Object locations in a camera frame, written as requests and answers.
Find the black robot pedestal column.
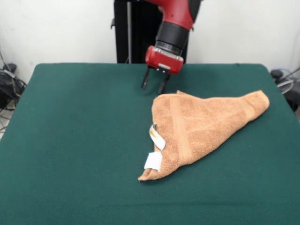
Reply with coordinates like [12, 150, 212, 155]
[110, 0, 188, 64]

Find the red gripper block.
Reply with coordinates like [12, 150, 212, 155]
[141, 45, 184, 95]

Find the dark green table cloth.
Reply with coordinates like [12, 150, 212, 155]
[0, 62, 300, 225]

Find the tangle of black cables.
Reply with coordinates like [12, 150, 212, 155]
[0, 70, 28, 113]
[276, 67, 300, 113]

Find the tan terry towel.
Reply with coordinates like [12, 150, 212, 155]
[137, 90, 270, 182]

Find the black pedestal caster foot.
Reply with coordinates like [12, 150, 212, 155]
[2, 63, 17, 72]
[270, 69, 285, 79]

